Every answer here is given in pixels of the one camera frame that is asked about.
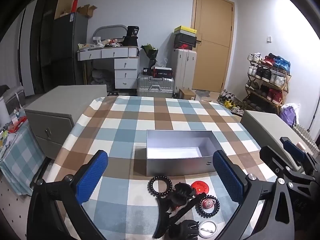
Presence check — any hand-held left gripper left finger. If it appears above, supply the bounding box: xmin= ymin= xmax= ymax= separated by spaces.
xmin=26 ymin=150 xmax=109 ymax=240

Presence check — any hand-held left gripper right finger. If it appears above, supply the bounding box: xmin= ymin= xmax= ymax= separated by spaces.
xmin=212 ymin=150 xmax=302 ymax=240

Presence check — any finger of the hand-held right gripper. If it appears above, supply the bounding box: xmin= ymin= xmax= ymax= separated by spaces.
xmin=280 ymin=137 xmax=320 ymax=174
xmin=260 ymin=146 xmax=318 ymax=190

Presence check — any black hair claw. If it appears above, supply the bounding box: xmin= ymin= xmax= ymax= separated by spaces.
xmin=169 ymin=219 xmax=200 ymax=240
xmin=172 ymin=182 xmax=198 ymax=205

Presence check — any silver rectangular box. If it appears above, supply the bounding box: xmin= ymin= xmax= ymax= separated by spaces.
xmin=146 ymin=129 xmax=227 ymax=177

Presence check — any white ribbed radiator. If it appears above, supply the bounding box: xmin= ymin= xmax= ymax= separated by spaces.
xmin=292 ymin=124 xmax=320 ymax=157

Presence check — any red round badge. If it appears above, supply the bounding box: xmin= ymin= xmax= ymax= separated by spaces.
xmin=190 ymin=180 xmax=209 ymax=195

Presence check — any purple bag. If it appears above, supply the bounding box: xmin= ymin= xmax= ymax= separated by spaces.
xmin=279 ymin=104 xmax=300 ymax=128

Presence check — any round silver badge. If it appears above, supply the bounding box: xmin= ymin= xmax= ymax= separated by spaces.
xmin=198 ymin=221 xmax=218 ymax=238

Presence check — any wooden shoe rack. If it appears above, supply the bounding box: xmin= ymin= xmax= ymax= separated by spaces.
xmin=244 ymin=52 xmax=292 ymax=113

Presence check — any checked tablecloth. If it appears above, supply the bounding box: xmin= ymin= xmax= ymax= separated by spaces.
xmin=46 ymin=95 xmax=273 ymax=240

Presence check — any pile of loose shoes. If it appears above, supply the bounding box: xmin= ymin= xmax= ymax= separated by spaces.
xmin=217 ymin=90 xmax=245 ymax=115

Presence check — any blue checked cloth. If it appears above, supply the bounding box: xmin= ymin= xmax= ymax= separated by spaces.
xmin=0 ymin=122 xmax=47 ymax=197

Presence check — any group of sneakers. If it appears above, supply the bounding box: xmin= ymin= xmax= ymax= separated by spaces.
xmin=247 ymin=52 xmax=292 ymax=105

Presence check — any pile of colourful toys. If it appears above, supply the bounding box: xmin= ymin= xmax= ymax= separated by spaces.
xmin=0 ymin=107 xmax=28 ymax=147

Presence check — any small cardboard box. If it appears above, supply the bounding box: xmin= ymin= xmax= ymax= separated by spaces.
xmin=179 ymin=88 xmax=196 ymax=100

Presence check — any grey cloth bundle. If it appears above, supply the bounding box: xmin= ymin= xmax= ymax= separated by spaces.
xmin=91 ymin=67 xmax=115 ymax=85

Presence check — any white bin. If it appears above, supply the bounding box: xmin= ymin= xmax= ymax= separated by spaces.
xmin=0 ymin=96 xmax=13 ymax=127

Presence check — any grey storage box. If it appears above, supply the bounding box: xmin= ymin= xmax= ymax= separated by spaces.
xmin=2 ymin=86 xmax=26 ymax=114

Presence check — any silver suitcase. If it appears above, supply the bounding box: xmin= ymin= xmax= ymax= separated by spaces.
xmin=136 ymin=73 xmax=175 ymax=98

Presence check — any wooden door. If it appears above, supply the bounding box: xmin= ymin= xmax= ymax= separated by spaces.
xmin=191 ymin=0 xmax=235 ymax=93

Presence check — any white suitcase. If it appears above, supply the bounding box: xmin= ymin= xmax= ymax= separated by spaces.
xmin=171 ymin=48 xmax=197 ymax=92

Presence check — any white dressing table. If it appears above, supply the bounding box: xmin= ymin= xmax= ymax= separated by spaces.
xmin=77 ymin=46 xmax=140 ymax=89

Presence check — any black and red box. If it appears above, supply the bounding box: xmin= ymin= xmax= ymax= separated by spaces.
xmin=153 ymin=66 xmax=173 ymax=78

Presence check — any dark grey refrigerator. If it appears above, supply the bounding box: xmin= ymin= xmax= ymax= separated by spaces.
xmin=51 ymin=12 xmax=88 ymax=93

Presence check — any pile of dressing table clutter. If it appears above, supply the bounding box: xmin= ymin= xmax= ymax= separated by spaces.
xmin=78 ymin=37 xmax=124 ymax=50

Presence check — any dark wrapped flower bouquet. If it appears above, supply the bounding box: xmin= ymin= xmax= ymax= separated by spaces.
xmin=140 ymin=44 xmax=159 ymax=69

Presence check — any black shoe box red logo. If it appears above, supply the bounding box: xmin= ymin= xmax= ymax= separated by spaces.
xmin=175 ymin=42 xmax=197 ymax=51

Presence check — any black bag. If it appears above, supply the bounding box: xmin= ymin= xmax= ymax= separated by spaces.
xmin=122 ymin=26 xmax=139 ymax=47

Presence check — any arched mirror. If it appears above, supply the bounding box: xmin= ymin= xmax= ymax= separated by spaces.
xmin=93 ymin=24 xmax=128 ymax=43

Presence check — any black wardrobe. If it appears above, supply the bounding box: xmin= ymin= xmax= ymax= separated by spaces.
xmin=19 ymin=0 xmax=63 ymax=97

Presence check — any open cardboard box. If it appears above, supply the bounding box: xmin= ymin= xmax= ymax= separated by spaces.
xmin=76 ymin=4 xmax=98 ymax=18

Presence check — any flat cardboard sheet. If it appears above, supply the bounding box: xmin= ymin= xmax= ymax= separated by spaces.
xmin=54 ymin=0 xmax=75 ymax=19

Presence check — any black spiral hair tie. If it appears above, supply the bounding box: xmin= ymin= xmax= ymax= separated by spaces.
xmin=195 ymin=196 xmax=221 ymax=217
xmin=147 ymin=177 xmax=173 ymax=197

